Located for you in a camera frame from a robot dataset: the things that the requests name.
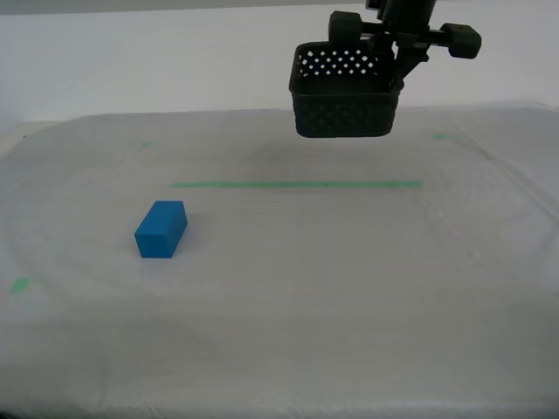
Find blue rectangular block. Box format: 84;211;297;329
134;200;189;260

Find long green tape strip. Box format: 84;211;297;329
169;180;424;189

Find black perforated plastic basket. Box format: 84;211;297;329
287;41;403;140

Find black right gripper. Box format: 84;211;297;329
328;0;483;85

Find white table cloth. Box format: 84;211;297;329
0;102;559;419

